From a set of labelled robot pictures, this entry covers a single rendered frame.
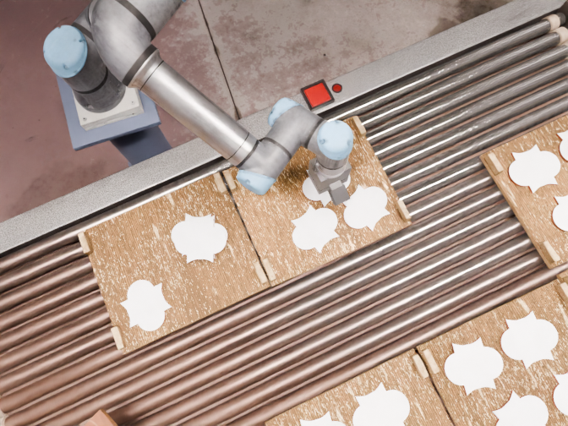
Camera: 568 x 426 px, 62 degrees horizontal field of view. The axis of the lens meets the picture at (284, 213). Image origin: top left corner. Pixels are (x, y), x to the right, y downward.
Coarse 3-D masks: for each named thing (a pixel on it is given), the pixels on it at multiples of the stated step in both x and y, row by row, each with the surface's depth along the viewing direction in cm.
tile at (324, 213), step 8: (312, 208) 127; (320, 208) 127; (304, 216) 126; (312, 216) 126; (320, 216) 126; (328, 216) 126; (296, 224) 126; (304, 224) 126; (312, 224) 125; (320, 224) 125; (328, 224) 125; (336, 224) 125; (296, 232) 125; (304, 232) 125; (312, 232) 125; (320, 232) 125; (328, 232) 125; (296, 240) 124; (304, 240) 124; (312, 240) 124; (320, 240) 124; (328, 240) 124; (304, 248) 124; (320, 248) 124
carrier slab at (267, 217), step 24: (360, 144) 132; (288, 168) 131; (360, 168) 130; (240, 192) 129; (288, 192) 129; (264, 216) 127; (288, 216) 127; (336, 216) 127; (384, 216) 127; (264, 240) 126; (288, 240) 125; (336, 240) 125; (360, 240) 125; (288, 264) 124; (312, 264) 124
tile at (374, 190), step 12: (360, 192) 127; (372, 192) 127; (384, 192) 127; (348, 204) 127; (360, 204) 127; (372, 204) 127; (384, 204) 126; (348, 216) 126; (360, 216) 126; (372, 216) 126; (360, 228) 125; (372, 228) 125
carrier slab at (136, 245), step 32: (192, 192) 130; (128, 224) 128; (160, 224) 127; (224, 224) 127; (96, 256) 125; (128, 256) 125; (160, 256) 125; (224, 256) 125; (256, 256) 125; (192, 288) 123; (224, 288) 123; (256, 288) 122; (128, 320) 121; (192, 320) 121
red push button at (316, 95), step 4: (320, 84) 138; (312, 88) 138; (316, 88) 138; (320, 88) 138; (324, 88) 138; (304, 92) 138; (308, 92) 137; (312, 92) 137; (316, 92) 137; (320, 92) 137; (324, 92) 137; (308, 96) 137; (312, 96) 137; (316, 96) 137; (320, 96) 137; (324, 96) 137; (328, 96) 137; (312, 100) 137; (316, 100) 137; (320, 100) 137; (324, 100) 137; (328, 100) 137; (312, 104) 136; (316, 104) 136
